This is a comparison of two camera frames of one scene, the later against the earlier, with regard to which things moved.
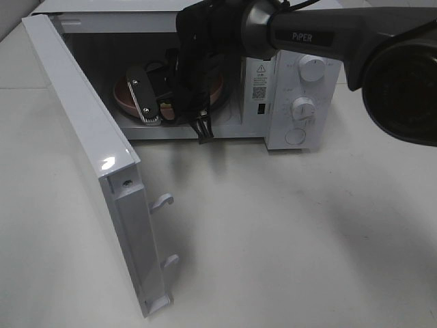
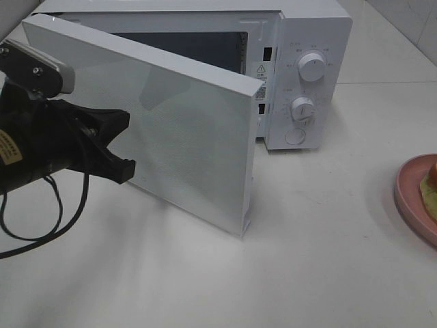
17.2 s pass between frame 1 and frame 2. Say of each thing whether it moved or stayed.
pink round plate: moved
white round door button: stayed
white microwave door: moved
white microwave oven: stayed
